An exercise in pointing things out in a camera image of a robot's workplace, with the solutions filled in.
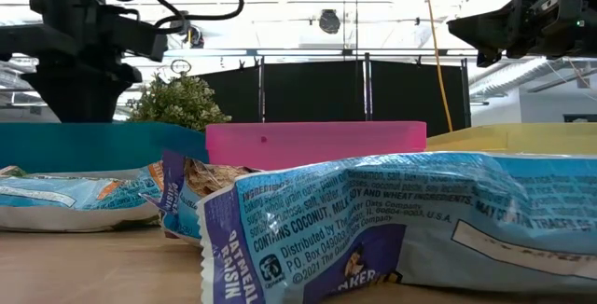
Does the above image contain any black partition panel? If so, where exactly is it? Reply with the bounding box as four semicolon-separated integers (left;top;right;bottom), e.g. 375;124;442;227
263;60;368;124
369;59;470;138
195;61;263;125

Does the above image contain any yellow plastic bin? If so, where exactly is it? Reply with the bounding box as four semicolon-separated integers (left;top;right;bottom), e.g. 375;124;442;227
424;122;597;157

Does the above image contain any oatmeal raisin granola bar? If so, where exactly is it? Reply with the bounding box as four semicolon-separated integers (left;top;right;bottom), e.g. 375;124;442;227
195;150;597;304
139;148;262;248

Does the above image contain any yellow hanging cable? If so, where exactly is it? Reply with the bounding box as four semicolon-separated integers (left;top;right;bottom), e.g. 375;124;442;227
422;0;455;133

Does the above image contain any horizontal metal beam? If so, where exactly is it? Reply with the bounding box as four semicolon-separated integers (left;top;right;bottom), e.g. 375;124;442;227
163;48;482;60

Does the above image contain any thin wire ring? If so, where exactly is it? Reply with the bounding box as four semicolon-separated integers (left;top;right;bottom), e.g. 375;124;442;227
169;58;193;76

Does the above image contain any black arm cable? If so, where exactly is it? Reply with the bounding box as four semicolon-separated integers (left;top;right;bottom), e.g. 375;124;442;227
100;0;245;35

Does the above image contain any orange label granola bar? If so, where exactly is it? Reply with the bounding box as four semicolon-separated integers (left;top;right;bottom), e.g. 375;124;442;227
0;160;165;234

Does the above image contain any green artificial plant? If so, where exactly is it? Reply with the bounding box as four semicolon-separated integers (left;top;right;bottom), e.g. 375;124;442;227
126;71;233;133

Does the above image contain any pink plastic bin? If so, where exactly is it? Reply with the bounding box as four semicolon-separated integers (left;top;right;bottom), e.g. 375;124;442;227
204;120;428;173

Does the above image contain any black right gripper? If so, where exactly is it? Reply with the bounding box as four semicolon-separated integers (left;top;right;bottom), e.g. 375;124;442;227
446;0;597;69

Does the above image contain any dark wall box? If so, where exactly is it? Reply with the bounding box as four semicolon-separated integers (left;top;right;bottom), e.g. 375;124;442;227
562;113;597;125

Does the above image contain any blue plastic bin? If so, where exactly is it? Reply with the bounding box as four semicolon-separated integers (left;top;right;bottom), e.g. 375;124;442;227
0;121;210;175

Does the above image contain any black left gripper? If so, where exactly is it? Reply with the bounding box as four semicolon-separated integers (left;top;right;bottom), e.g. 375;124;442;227
0;0;169;124

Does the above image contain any black ceiling dome fixture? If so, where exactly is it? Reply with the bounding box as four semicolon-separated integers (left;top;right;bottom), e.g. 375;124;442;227
318;8;342;35
180;10;206;50

